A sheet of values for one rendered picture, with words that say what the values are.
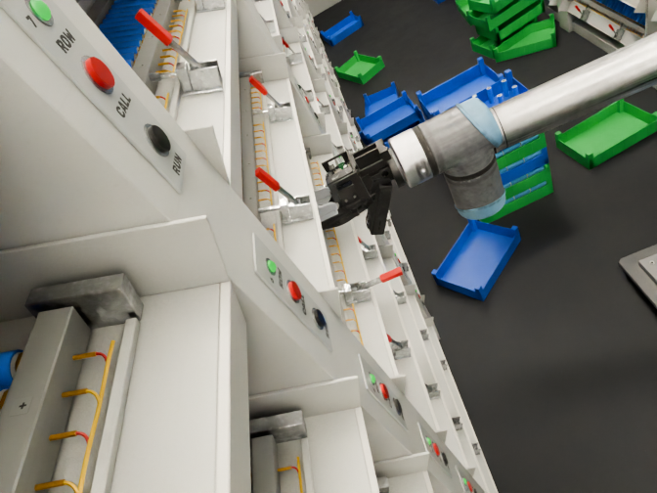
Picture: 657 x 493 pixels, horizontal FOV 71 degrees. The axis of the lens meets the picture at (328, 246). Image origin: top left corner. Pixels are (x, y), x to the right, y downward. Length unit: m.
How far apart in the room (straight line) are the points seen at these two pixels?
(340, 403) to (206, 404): 0.20
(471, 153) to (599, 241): 1.14
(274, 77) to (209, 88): 0.47
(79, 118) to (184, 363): 0.13
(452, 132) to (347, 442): 0.51
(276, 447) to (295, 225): 0.29
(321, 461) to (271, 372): 0.09
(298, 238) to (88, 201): 0.36
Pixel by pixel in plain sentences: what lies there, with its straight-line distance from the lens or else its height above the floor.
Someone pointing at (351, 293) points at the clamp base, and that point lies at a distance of 0.72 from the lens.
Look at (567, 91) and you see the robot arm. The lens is 0.98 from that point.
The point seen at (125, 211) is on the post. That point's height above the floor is 1.37.
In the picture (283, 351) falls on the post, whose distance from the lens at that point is 0.34.
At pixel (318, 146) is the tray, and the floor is 0.93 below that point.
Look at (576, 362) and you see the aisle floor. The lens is 1.62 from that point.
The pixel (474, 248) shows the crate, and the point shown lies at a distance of 1.91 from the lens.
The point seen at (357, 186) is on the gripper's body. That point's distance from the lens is 0.76.
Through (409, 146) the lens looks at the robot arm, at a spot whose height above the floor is 1.02.
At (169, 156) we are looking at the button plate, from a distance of 0.28.
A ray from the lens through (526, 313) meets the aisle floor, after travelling 1.71.
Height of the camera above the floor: 1.47
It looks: 42 degrees down
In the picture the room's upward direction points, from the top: 36 degrees counter-clockwise
